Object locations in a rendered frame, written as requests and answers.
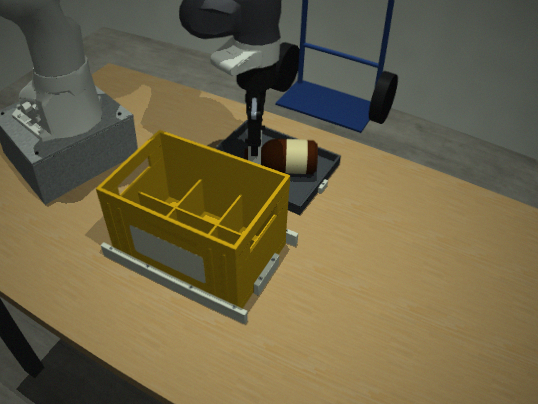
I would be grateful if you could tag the yellow plastic crate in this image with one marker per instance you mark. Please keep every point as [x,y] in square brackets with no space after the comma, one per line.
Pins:
[193,179]

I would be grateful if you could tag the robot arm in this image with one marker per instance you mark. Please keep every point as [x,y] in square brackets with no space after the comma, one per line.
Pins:
[63,86]

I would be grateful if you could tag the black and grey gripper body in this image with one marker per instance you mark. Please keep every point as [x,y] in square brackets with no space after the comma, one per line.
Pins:
[255,81]

